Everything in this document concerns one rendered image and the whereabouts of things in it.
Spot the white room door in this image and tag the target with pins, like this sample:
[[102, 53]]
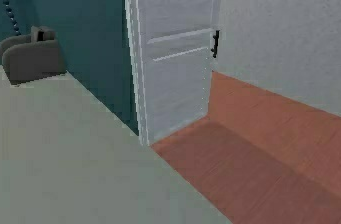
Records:
[[174, 73]]

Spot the dark beaded lamp post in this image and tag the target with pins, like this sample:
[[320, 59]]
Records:
[[10, 16]]

